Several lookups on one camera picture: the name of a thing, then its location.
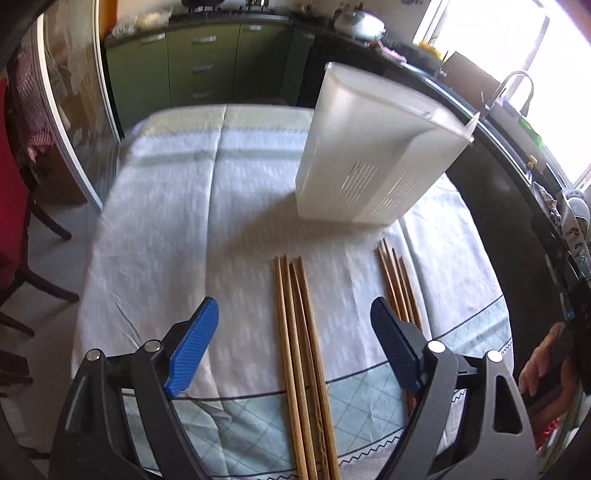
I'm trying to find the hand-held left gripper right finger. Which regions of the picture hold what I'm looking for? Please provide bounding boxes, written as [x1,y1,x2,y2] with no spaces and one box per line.
[370,296,539,480]

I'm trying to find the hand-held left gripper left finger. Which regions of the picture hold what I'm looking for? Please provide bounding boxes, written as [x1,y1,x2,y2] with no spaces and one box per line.
[48,298,220,480]

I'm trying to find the light wooden chopstick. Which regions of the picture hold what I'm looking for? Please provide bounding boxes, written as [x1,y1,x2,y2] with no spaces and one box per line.
[288,261,329,480]
[274,257,309,480]
[281,255,319,480]
[295,256,341,480]

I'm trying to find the white plastic utensil holder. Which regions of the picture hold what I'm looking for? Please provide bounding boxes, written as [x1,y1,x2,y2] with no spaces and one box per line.
[295,61,476,225]

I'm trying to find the person's right hand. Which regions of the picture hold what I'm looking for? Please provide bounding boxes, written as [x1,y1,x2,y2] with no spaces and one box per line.
[518,322,570,398]

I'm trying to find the pale patterned tablecloth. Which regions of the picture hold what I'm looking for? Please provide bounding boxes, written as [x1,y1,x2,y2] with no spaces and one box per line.
[71,104,514,480]

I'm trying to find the white printed jar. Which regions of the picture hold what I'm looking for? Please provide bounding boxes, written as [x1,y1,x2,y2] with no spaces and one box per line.
[556,187,591,278]

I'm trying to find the grey rag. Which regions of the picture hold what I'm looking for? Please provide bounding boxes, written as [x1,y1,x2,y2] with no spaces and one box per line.
[533,181,561,217]

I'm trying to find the dark wooden chair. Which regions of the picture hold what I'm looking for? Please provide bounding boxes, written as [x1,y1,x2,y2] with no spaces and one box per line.
[0,314,35,398]

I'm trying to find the green sponge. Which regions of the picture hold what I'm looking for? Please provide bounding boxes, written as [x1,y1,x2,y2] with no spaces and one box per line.
[519,117,546,148]

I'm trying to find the red chair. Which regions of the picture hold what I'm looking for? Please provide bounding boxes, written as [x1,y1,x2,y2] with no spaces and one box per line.
[0,78,81,398]

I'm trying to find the steel kitchen sink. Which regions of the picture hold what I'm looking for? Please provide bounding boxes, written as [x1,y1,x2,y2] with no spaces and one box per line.
[480,99,546,176]

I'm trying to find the glass sliding door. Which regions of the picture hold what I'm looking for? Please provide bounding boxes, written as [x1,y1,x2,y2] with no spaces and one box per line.
[34,0,125,213]

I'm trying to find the steel kitchen faucet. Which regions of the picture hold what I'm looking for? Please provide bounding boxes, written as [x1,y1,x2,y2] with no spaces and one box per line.
[480,71,535,123]

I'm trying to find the brown cutting board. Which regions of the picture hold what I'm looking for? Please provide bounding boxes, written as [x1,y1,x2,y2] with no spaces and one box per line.
[441,52,502,100]

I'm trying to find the green kitchen cabinets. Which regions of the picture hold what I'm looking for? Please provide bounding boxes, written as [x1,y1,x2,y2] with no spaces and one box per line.
[104,21,571,384]

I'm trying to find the checkered apron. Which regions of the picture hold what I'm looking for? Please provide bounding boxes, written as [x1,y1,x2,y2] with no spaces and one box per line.
[9,41,70,162]

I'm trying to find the pink checkered cloth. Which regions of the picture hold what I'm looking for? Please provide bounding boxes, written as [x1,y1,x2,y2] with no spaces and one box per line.
[365,41,407,63]

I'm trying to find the white rice cooker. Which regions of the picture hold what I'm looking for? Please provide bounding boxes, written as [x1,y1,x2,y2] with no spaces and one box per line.
[333,10,387,41]

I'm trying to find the white plastic bag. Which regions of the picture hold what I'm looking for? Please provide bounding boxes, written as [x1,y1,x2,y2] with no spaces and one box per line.
[134,9,171,28]

